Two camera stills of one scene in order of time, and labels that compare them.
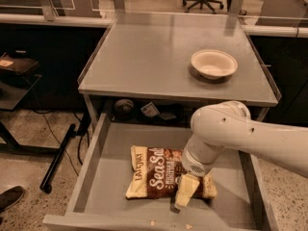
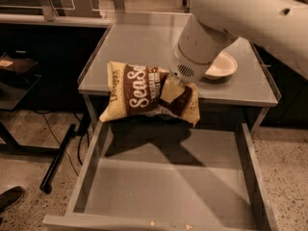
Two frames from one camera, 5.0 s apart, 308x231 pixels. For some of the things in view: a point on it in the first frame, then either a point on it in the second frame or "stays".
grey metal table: [141, 69] stays
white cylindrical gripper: [196, 166] to [185, 67]
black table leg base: [46, 184] stays
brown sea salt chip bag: [157, 173] to [134, 89]
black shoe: [11, 196] stays
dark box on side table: [17, 65] stays
